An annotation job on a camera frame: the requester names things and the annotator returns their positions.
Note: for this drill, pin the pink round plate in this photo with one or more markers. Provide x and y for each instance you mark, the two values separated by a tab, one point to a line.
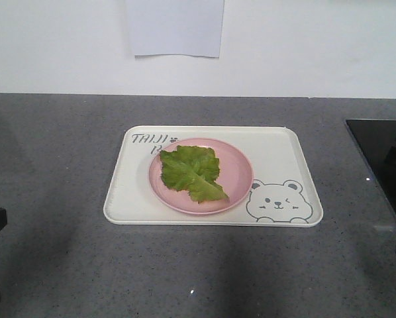
236	177

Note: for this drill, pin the green lettuce leaf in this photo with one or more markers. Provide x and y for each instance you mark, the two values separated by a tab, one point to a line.
193	169

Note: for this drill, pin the cream bear serving tray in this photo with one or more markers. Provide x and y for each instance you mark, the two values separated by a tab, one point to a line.
282	193

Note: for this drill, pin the black gas stove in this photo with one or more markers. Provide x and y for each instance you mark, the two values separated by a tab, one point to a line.
377	141

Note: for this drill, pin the white paper sheet on wall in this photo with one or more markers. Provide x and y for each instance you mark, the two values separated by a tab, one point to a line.
188	28

